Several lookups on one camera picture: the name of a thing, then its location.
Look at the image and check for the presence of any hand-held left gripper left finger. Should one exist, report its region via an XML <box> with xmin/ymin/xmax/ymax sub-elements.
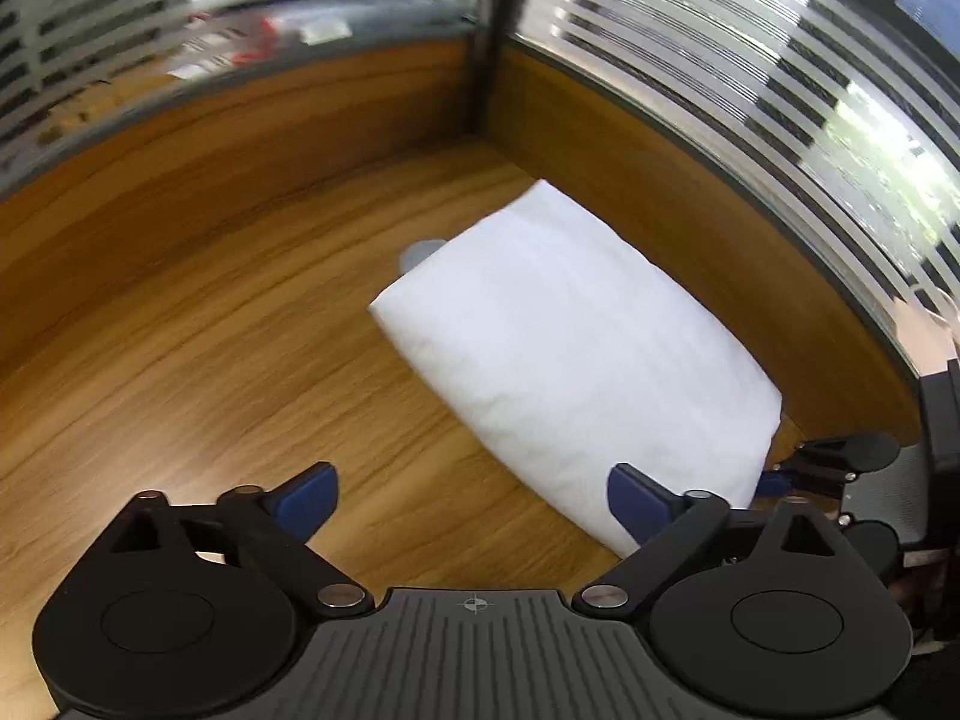
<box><xmin>107</xmin><ymin>463</ymin><xmax>376</xmax><ymax>619</ymax></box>

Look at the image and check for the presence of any small grey object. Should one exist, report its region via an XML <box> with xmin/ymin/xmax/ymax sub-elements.
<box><xmin>397</xmin><ymin>238</ymin><xmax>449</xmax><ymax>274</ymax></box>

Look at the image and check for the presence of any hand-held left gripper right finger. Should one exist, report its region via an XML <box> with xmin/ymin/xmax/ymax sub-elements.
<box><xmin>571</xmin><ymin>463</ymin><xmax>857</xmax><ymax>617</ymax></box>

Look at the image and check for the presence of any black partition post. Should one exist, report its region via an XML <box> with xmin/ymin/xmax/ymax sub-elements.
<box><xmin>457</xmin><ymin>0</ymin><xmax>538</xmax><ymax>140</ymax></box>

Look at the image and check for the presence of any white button-up shirt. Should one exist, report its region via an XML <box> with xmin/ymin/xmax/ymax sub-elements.
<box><xmin>367</xmin><ymin>180</ymin><xmax>785</xmax><ymax>560</ymax></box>

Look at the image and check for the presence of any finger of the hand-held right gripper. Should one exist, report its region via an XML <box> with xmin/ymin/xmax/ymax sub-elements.
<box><xmin>754</xmin><ymin>431</ymin><xmax>902</xmax><ymax>500</ymax></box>

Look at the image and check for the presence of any striped frosted glass partition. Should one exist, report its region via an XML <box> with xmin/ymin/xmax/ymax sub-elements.
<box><xmin>510</xmin><ymin>0</ymin><xmax>960</xmax><ymax>383</ymax></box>
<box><xmin>0</xmin><ymin>0</ymin><xmax>481</xmax><ymax>200</ymax></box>

